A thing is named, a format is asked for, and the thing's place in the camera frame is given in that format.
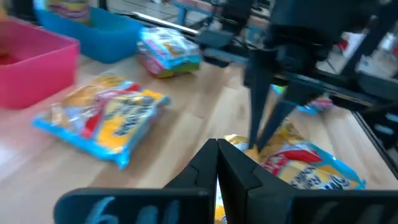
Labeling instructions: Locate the lime chili shrimp ramen packet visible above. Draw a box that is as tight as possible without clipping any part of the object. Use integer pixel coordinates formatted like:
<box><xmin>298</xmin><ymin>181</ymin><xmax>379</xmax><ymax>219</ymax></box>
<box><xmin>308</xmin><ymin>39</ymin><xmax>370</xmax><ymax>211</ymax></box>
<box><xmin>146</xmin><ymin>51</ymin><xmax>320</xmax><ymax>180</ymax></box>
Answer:
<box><xmin>45</xmin><ymin>0</ymin><xmax>93</xmax><ymax>26</ymax></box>
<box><xmin>269</xmin><ymin>83</ymin><xmax>336</xmax><ymax>109</ymax></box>
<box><xmin>136</xmin><ymin>51</ymin><xmax>201</xmax><ymax>79</ymax></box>

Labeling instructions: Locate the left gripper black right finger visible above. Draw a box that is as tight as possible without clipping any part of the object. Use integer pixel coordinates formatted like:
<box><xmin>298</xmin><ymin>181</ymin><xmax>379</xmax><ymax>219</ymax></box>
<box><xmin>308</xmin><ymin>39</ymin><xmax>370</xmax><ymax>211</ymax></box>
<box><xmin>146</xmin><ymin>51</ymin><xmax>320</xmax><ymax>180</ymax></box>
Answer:
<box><xmin>216</xmin><ymin>139</ymin><xmax>398</xmax><ymax>224</ymax></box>

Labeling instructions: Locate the pink plastic bin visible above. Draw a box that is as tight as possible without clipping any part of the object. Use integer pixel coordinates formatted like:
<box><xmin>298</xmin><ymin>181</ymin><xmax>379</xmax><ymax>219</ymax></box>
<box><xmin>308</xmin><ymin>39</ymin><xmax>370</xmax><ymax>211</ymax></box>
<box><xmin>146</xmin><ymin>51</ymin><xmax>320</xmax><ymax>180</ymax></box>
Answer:
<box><xmin>0</xmin><ymin>17</ymin><xmax>80</xmax><ymax>110</ymax></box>

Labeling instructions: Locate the wooden workbench with blue legs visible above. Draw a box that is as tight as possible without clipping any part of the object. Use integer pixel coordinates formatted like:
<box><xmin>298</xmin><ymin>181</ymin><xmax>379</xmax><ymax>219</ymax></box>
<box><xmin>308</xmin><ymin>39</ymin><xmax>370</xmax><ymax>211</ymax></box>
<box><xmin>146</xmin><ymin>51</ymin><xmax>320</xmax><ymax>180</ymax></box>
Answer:
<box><xmin>170</xmin><ymin>0</ymin><xmax>224</xmax><ymax>27</ymax></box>

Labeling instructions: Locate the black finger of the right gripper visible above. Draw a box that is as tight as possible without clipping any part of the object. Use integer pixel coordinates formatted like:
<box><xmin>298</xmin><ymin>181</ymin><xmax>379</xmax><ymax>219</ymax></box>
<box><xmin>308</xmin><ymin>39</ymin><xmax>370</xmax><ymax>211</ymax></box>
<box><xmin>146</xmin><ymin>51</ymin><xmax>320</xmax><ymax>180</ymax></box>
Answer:
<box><xmin>256</xmin><ymin>83</ymin><xmax>325</xmax><ymax>152</ymax></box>
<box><xmin>244</xmin><ymin>49</ymin><xmax>275</xmax><ymax>149</ymax></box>

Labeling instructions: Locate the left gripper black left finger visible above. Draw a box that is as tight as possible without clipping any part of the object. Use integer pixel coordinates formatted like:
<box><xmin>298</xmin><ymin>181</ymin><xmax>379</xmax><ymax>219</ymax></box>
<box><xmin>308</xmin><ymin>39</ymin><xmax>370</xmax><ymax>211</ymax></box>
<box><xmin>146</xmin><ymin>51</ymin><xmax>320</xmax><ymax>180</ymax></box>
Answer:
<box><xmin>53</xmin><ymin>139</ymin><xmax>218</xmax><ymax>224</ymax></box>

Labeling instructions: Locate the blue plastic bin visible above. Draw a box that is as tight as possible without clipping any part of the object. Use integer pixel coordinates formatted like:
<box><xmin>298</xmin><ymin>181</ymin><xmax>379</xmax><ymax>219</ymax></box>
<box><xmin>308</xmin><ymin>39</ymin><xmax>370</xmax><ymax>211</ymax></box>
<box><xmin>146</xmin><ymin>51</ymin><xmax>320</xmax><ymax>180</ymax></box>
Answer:
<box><xmin>33</xmin><ymin>5</ymin><xmax>146</xmax><ymax>65</ymax></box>

